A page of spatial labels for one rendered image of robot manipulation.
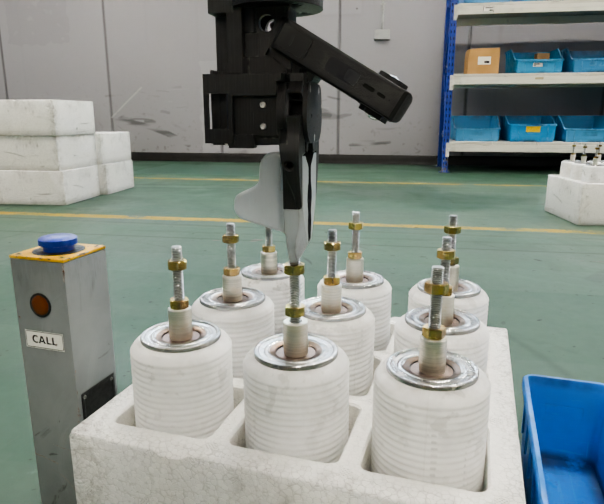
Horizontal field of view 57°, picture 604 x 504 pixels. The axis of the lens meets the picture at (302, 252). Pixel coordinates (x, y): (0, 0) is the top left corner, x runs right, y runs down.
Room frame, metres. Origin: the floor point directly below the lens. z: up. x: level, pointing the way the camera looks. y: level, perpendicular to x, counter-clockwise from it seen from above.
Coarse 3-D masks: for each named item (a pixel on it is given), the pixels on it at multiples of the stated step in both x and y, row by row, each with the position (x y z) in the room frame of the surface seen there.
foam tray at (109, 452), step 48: (240, 384) 0.54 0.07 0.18; (96, 432) 0.45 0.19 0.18; (144, 432) 0.45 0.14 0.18; (240, 432) 0.46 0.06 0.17; (96, 480) 0.44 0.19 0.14; (144, 480) 0.43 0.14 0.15; (192, 480) 0.41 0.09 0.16; (240, 480) 0.40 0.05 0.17; (288, 480) 0.38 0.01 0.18; (336, 480) 0.38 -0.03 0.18; (384, 480) 0.38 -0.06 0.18
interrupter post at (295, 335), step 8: (288, 320) 0.46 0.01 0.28; (304, 320) 0.46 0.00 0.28; (288, 328) 0.45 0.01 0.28; (296, 328) 0.45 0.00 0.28; (304, 328) 0.45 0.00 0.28; (288, 336) 0.45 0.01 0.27; (296, 336) 0.45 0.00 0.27; (304, 336) 0.45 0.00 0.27; (288, 344) 0.45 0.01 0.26; (296, 344) 0.45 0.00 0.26; (304, 344) 0.45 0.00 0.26; (288, 352) 0.45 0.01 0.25; (296, 352) 0.45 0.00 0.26; (304, 352) 0.45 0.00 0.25
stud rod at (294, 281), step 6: (294, 264) 0.46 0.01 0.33; (294, 276) 0.46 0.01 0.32; (294, 282) 0.46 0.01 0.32; (294, 288) 0.46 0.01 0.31; (294, 294) 0.46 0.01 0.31; (300, 294) 0.46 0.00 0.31; (294, 300) 0.46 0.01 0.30; (300, 300) 0.46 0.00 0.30; (294, 306) 0.46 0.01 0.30; (294, 318) 0.46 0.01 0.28; (300, 318) 0.46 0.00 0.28
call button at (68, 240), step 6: (48, 234) 0.60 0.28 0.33; (54, 234) 0.60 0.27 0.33; (60, 234) 0.60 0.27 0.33; (66, 234) 0.60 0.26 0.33; (72, 234) 0.60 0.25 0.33; (42, 240) 0.58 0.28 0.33; (48, 240) 0.57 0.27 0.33; (54, 240) 0.57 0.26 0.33; (60, 240) 0.58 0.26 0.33; (66, 240) 0.58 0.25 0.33; (72, 240) 0.59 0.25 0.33; (42, 246) 0.57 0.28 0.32; (48, 246) 0.57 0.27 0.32; (54, 246) 0.57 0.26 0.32; (60, 246) 0.58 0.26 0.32; (66, 246) 0.58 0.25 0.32; (72, 246) 0.59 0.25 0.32; (48, 252) 0.58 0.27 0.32; (54, 252) 0.58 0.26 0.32
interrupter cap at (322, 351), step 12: (276, 336) 0.49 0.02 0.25; (312, 336) 0.49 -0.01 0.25; (264, 348) 0.47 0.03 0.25; (276, 348) 0.47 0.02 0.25; (312, 348) 0.47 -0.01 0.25; (324, 348) 0.46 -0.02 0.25; (336, 348) 0.46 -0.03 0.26; (264, 360) 0.44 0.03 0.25; (276, 360) 0.44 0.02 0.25; (288, 360) 0.44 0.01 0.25; (300, 360) 0.44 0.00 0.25; (312, 360) 0.44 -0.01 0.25; (324, 360) 0.44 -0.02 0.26
